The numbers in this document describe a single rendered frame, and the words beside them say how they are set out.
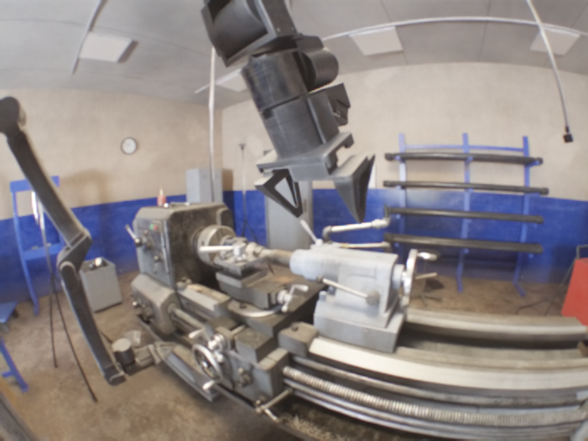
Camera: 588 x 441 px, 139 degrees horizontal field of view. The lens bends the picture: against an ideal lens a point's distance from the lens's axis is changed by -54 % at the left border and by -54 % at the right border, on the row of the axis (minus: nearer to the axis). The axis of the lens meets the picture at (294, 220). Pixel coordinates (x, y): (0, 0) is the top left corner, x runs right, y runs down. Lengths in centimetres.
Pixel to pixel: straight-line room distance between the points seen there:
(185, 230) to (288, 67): 138
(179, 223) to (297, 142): 132
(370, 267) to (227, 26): 84
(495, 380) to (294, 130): 94
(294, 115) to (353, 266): 75
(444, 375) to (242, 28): 97
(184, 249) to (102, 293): 213
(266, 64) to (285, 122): 6
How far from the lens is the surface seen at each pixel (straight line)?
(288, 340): 99
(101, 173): 473
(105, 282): 347
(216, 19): 28
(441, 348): 123
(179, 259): 155
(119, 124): 497
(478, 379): 95
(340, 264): 95
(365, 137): 413
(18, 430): 61
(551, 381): 108
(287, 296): 96
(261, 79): 24
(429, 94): 415
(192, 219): 157
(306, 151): 25
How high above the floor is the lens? 145
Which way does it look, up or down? 9 degrees down
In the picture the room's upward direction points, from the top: 2 degrees counter-clockwise
